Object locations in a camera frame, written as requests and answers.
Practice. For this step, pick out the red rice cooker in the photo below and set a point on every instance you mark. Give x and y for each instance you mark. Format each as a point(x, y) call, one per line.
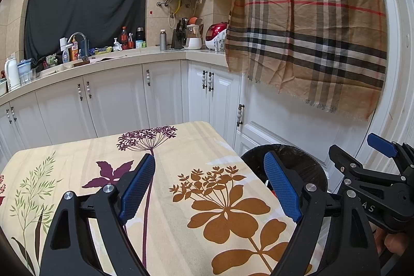
point(215, 33)

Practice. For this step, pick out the black curtain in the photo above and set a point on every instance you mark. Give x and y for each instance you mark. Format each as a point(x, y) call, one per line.
point(87, 11)

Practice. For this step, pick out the white blue spray bottle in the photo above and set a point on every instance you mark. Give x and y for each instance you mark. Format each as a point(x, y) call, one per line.
point(65, 54)

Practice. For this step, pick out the white panelled door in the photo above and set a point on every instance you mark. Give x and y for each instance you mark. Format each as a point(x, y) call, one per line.
point(291, 133)

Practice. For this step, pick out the white blender appliance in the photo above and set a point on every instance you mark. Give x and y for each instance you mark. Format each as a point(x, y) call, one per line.
point(193, 43)

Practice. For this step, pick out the white door frame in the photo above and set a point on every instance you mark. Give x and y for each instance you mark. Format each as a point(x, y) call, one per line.
point(397, 69)

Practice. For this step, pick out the dark sauce bottle red cap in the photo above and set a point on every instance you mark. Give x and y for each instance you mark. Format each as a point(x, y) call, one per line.
point(124, 40)

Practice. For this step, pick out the beige kitchen countertop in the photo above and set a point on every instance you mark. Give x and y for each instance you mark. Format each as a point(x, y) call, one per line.
point(129, 57)

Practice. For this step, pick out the plaid cloth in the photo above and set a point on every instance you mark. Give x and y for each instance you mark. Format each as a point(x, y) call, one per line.
point(307, 36)

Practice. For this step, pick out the chrome faucet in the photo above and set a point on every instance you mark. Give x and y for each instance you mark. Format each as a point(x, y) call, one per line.
point(79, 34)

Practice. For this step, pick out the black lined trash bin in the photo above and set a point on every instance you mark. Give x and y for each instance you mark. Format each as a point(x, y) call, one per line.
point(310, 166)

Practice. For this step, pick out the white kitchen base cabinets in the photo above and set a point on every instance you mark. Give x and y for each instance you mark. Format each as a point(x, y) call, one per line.
point(113, 95)

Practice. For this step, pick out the white green jar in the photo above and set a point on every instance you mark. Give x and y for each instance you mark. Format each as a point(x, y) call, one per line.
point(140, 44)

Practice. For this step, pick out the small spray bottle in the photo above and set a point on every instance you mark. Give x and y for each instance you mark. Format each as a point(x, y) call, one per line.
point(131, 42)

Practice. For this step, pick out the black knife block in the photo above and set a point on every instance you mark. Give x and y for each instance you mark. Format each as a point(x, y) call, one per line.
point(177, 40)

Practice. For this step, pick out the clear water pitcher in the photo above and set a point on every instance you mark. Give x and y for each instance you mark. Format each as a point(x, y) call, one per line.
point(25, 72)

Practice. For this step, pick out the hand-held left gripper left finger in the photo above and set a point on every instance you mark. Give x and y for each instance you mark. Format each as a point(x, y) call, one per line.
point(137, 188)

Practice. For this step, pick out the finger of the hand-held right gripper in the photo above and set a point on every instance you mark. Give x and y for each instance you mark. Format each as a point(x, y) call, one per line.
point(339, 156)
point(383, 143)

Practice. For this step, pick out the printed white mug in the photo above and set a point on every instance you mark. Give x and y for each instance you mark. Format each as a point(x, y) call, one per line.
point(221, 44)

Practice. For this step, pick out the white pump bottle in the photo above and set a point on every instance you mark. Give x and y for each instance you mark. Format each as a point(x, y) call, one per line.
point(117, 46)

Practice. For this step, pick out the yellow green packet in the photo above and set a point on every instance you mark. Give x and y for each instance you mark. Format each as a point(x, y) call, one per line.
point(102, 50)

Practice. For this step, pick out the orange dish soap bottle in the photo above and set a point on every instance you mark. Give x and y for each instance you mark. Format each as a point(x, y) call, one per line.
point(75, 51)

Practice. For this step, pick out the white kettle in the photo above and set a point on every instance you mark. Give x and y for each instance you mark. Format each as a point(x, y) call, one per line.
point(12, 75)

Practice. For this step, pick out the black thermos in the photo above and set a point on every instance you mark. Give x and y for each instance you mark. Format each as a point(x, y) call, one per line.
point(140, 34)

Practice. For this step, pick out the grey steel bottle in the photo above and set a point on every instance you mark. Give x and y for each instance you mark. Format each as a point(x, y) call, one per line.
point(163, 41)

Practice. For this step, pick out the white pot with lid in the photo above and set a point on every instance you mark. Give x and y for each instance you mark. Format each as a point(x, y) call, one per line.
point(2, 87)

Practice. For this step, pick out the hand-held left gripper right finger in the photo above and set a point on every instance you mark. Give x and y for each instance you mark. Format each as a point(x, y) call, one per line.
point(283, 188)

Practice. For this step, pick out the person's right hand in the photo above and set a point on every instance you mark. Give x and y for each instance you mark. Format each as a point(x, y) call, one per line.
point(393, 243)

